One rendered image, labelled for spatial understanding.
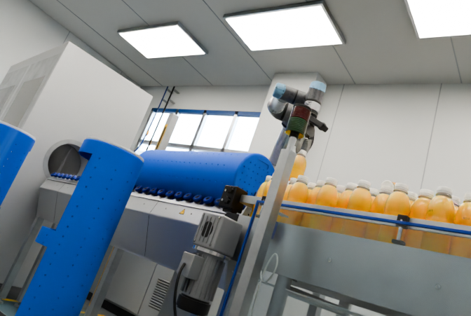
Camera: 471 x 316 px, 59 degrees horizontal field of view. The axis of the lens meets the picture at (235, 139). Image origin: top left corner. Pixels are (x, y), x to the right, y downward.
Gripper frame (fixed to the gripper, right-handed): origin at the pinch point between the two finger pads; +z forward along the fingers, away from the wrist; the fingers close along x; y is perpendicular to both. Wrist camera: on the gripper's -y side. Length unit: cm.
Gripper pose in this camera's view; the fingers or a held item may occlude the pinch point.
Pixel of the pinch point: (301, 153)
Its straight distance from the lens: 182.5
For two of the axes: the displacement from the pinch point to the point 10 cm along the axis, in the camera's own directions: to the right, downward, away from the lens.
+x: -6.5, -4.4, -6.2
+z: -3.2, 9.0, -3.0
